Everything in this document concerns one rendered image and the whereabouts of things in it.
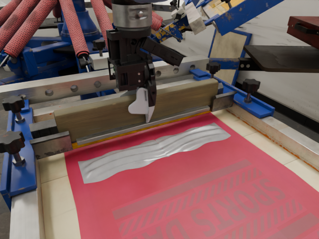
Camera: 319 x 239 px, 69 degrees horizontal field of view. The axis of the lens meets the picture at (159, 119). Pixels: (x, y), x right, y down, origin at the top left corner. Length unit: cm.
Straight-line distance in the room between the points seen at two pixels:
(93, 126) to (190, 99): 25
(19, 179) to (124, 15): 34
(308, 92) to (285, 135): 209
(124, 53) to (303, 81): 234
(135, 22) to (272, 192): 40
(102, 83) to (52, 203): 40
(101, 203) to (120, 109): 20
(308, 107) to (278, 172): 219
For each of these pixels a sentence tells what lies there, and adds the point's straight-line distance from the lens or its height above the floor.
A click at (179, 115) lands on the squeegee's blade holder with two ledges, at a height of 99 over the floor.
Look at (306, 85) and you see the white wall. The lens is 267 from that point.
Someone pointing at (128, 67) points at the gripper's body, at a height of 114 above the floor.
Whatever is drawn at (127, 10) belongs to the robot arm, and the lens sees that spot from 46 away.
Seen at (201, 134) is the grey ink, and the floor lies 96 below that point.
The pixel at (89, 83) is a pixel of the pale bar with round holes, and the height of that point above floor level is 102.
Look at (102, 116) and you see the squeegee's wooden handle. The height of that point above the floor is 103.
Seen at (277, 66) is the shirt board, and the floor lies 95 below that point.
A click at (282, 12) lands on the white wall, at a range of 279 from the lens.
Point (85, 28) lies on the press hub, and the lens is 126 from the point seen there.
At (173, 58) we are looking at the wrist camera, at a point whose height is 114.
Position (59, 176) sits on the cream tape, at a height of 96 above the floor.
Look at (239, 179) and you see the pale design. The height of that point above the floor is 96.
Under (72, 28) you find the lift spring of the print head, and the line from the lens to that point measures 100.
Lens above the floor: 129
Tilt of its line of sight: 32 degrees down
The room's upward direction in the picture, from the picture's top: straight up
